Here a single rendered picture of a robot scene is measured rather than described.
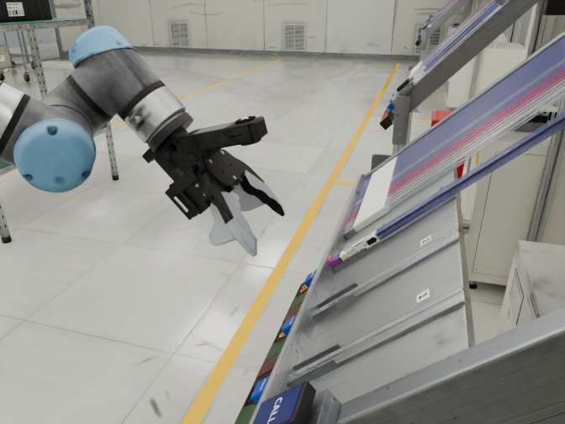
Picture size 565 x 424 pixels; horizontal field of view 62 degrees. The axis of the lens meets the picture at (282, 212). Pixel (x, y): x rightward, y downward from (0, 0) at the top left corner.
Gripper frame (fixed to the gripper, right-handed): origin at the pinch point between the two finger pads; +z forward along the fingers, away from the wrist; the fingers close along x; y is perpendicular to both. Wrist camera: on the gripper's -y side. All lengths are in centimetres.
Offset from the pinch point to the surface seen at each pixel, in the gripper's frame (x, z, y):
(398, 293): 15.9, 9.9, -15.5
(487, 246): -113, 73, 3
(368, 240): 0.7, 8.6, -10.3
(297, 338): 17.2, 8.3, -3.5
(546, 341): 32.0, 9.0, -27.8
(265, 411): 32.1, 5.3, -8.3
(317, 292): 7.9, 8.4, -3.5
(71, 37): -753, -410, 508
